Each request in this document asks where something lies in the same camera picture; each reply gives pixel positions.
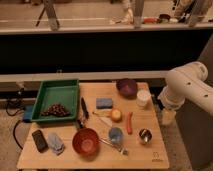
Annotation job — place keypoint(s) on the small metal cup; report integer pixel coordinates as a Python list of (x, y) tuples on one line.
[(145, 136)]

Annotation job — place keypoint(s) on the light blue cup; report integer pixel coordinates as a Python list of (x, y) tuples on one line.
[(115, 135)]

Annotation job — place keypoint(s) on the crumpled blue cloth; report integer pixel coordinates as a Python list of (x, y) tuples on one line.
[(55, 143)]

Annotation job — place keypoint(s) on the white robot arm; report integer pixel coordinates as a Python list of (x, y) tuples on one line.
[(185, 82)]

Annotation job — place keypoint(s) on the yellow round fruit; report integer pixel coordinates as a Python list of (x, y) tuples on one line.
[(116, 115)]

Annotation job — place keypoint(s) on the blue power box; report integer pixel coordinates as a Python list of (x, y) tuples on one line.
[(27, 114)]

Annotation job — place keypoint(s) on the wooden spatula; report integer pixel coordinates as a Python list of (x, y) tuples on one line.
[(104, 119)]

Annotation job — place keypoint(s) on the purple bowl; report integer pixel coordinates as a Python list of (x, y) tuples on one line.
[(127, 87)]

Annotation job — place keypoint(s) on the metal spoon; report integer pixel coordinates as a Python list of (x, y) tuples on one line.
[(120, 149)]

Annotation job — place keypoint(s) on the green plastic tray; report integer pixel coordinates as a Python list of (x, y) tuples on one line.
[(53, 92)]

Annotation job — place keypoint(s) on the black rectangular phone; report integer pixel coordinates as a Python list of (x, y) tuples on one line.
[(40, 141)]

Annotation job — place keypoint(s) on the blue sponge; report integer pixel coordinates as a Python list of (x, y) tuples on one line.
[(104, 103)]

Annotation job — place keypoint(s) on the white plastic cup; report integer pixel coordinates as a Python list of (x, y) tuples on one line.
[(143, 97)]

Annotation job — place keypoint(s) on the orange-red bowl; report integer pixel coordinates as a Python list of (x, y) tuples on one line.
[(85, 142)]

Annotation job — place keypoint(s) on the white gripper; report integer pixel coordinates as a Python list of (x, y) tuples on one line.
[(167, 116)]

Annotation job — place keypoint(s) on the red chili pepper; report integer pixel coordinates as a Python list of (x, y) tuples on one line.
[(129, 123)]

